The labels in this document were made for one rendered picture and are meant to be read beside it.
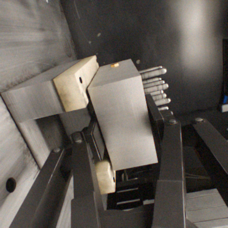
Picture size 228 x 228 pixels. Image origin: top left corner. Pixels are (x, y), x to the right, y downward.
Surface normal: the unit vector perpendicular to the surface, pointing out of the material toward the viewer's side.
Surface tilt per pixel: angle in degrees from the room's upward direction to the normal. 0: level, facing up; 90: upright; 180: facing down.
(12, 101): 90
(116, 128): 90
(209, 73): 90
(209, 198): 90
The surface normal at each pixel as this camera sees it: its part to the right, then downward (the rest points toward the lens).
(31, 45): 0.97, -0.22
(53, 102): -0.02, 0.40
